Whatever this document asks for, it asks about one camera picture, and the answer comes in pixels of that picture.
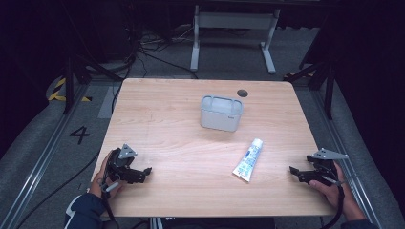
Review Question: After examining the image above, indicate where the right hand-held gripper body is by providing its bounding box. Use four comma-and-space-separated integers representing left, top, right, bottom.
302, 147, 350, 187

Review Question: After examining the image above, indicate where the grey plastic storage container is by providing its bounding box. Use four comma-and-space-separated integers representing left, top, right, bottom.
199, 94, 245, 134

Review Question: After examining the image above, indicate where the person's left hand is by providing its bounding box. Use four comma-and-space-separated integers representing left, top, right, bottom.
89, 151, 126, 200

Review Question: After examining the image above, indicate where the aluminium floor rail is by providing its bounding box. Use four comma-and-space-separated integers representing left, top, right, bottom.
310, 89, 384, 229
0, 83, 91, 229

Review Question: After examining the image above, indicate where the left hand-held gripper cable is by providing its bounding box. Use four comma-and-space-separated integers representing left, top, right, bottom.
100, 177, 121, 229

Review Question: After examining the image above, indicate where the person's right hand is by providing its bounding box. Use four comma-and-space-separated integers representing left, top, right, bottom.
309, 161, 352, 212

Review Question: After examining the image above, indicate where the grey metal desk frame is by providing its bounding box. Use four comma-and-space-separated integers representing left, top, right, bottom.
189, 4, 282, 75

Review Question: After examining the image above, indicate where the black floor cable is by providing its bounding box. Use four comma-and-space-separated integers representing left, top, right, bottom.
14, 148, 102, 229

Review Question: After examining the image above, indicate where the bundle of black cables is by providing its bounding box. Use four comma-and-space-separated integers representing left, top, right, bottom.
110, 18, 201, 115

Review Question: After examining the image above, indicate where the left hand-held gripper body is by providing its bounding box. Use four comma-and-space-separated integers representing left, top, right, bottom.
107, 143, 145, 185

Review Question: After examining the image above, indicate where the white blue toothpaste tube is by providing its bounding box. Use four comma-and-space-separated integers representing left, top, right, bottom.
231, 137, 265, 183

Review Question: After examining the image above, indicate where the hand-held gripper cable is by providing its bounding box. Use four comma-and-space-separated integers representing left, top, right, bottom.
319, 178, 348, 229
100, 177, 121, 229

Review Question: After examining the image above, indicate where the right hand-held gripper cable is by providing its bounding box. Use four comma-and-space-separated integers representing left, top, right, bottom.
319, 178, 348, 229

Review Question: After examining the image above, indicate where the yellow black hazard tape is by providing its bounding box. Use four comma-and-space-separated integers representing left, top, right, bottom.
47, 77, 94, 103

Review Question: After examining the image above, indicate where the black tripod stand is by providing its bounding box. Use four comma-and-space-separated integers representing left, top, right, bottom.
62, 52, 124, 115
284, 58, 337, 121

